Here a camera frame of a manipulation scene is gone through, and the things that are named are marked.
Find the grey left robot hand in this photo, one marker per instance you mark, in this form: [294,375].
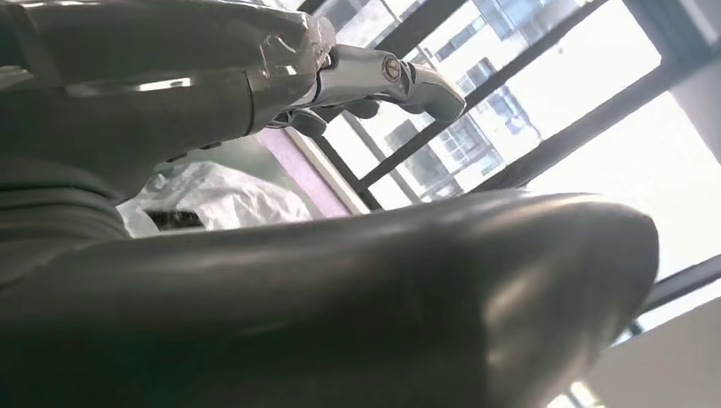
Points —
[338,309]

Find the white window sill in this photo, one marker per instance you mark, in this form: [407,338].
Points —
[327,169]

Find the black window frame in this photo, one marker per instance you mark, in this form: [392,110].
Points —
[591,126]

